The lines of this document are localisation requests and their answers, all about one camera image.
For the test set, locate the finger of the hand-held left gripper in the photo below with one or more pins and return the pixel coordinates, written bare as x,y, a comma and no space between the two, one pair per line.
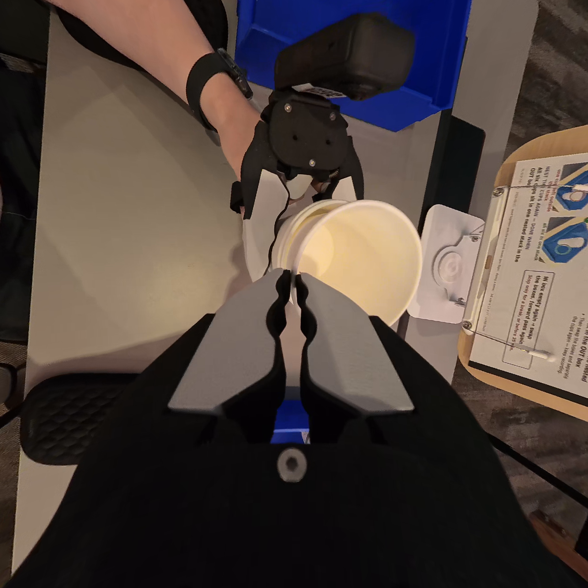
262,202

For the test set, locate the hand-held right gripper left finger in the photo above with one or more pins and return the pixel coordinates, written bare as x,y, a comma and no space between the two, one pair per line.
230,358

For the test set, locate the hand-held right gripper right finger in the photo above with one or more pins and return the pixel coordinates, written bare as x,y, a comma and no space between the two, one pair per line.
354,358

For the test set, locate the stack of nested white cups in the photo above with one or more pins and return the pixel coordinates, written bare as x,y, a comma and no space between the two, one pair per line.
262,262

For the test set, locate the blue plastic bin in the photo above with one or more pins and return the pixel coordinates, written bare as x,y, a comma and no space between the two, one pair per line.
289,418
441,55

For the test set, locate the white paper cup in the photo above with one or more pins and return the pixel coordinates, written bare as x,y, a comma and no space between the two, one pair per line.
358,262

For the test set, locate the person's left forearm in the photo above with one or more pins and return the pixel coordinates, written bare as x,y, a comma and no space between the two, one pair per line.
138,46

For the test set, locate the person's left hand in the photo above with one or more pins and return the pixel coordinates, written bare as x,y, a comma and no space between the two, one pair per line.
241,138

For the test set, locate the black wristband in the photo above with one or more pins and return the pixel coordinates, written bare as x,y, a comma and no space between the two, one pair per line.
213,83

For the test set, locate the black textured pad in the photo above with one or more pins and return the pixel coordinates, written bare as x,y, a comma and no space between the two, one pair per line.
73,418

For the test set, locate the wooden instruction board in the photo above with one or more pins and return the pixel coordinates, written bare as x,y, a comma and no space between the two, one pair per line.
542,276

